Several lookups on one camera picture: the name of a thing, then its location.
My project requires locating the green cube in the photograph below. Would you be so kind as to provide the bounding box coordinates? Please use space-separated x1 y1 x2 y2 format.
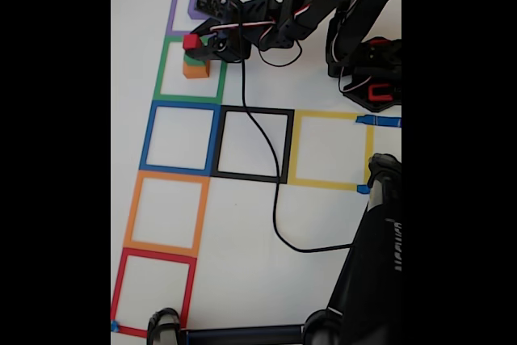
183 36 211 68

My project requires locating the small red cube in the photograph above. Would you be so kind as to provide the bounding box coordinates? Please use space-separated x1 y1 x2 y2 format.
182 33 202 51

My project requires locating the orange cube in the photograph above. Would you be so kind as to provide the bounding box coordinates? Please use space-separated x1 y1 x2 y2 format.
182 60 211 79

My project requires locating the red base clamp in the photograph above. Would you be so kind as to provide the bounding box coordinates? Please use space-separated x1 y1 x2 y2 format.
367 83 393 103

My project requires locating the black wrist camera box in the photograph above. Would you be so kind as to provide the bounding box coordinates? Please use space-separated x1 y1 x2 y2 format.
192 0 239 23

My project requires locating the purple square frame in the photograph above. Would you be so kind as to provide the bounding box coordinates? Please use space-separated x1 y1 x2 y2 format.
165 0 239 39

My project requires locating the green square frame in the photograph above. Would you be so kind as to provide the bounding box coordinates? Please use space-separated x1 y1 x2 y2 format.
153 36 230 104

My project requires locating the thin servo wire loop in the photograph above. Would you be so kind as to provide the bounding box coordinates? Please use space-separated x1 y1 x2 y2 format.
258 40 303 68

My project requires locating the black square frame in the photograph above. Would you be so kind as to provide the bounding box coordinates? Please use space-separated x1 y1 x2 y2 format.
209 105 295 184

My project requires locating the blue square frame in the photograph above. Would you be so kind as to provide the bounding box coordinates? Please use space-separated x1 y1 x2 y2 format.
139 100 222 176

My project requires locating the yellow square frame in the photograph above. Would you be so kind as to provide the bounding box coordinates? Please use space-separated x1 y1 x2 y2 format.
287 109 375 191

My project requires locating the black camera cable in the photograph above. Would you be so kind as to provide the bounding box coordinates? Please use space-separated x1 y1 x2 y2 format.
236 0 356 254

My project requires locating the orange square frame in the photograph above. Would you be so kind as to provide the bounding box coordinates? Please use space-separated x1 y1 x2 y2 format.
123 170 211 258

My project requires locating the black camera tripod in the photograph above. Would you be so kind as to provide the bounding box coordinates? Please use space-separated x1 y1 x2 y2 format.
145 154 402 345

